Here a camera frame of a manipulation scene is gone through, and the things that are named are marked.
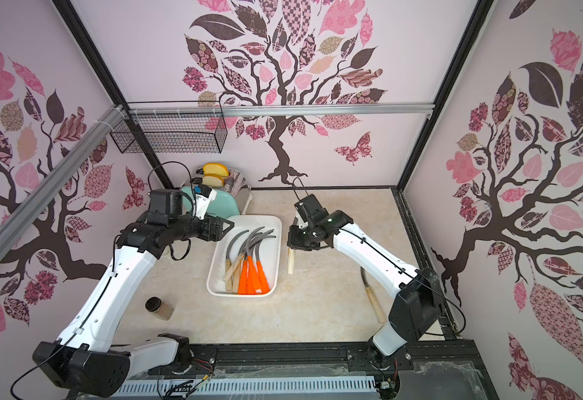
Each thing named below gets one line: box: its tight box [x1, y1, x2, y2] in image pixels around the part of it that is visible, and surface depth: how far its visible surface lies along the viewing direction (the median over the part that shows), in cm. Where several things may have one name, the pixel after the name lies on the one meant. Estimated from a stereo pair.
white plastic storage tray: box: [206, 215, 283, 299], surface depth 95 cm
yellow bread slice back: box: [202, 162, 230, 177], surface depth 102 cm
